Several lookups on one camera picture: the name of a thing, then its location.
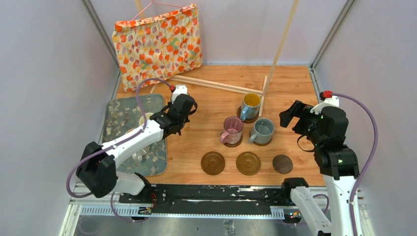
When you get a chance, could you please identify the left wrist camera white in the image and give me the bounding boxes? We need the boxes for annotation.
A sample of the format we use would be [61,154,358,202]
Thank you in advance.
[171,85,188,103]

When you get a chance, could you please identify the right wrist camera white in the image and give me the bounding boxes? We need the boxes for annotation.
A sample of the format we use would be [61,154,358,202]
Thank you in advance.
[310,96,339,115]

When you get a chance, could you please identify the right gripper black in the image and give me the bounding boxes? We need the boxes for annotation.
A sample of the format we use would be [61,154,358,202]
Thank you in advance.
[278,99,323,146]

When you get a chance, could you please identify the grey mug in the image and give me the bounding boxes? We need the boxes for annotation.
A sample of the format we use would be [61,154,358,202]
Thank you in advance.
[251,118,275,135]

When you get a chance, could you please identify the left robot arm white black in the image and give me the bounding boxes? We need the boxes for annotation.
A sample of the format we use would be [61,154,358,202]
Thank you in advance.
[71,94,198,203]

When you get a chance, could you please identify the purple cable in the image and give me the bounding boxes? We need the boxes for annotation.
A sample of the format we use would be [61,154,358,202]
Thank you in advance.
[66,78,177,224]
[319,90,379,236]

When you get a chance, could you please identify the small dark brown coaster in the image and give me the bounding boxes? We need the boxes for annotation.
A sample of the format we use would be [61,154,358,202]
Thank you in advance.
[272,154,293,174]

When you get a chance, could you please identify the cream mug on tray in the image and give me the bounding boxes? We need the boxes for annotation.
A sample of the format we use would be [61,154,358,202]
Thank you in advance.
[139,113,153,126]

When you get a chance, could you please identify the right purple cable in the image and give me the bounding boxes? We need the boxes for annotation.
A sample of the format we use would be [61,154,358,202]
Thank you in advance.
[319,90,379,236]

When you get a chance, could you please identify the blue mug yellow inside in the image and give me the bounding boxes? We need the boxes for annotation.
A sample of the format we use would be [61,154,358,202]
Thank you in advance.
[239,93,261,121]

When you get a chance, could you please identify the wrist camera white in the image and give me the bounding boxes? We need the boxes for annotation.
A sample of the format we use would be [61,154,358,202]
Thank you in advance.
[310,96,339,115]
[171,85,188,103]

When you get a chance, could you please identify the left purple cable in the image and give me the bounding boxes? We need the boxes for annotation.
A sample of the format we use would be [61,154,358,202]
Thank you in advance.
[66,78,177,224]

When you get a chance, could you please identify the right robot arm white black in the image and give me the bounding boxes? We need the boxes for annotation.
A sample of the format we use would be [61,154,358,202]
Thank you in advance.
[279,100,362,236]

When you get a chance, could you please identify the floral orange fabric bag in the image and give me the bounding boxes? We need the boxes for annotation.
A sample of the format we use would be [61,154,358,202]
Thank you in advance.
[112,4,203,91]

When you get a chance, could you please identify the white mug orange inside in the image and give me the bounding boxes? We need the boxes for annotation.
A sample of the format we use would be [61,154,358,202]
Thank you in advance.
[132,146,150,163]

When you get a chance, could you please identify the pink wire hanger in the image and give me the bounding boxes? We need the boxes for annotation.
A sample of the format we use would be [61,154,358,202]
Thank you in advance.
[129,0,184,22]

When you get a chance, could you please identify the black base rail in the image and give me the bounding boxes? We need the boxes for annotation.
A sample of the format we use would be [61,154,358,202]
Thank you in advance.
[116,184,296,218]

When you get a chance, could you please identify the pink mug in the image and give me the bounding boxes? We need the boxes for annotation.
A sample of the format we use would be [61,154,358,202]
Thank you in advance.
[219,116,244,144]

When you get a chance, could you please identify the wooden rack frame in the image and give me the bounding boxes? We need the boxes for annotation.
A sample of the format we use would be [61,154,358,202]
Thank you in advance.
[135,0,299,118]

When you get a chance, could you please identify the floral grey tray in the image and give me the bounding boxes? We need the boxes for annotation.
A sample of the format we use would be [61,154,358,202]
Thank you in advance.
[101,94,167,177]

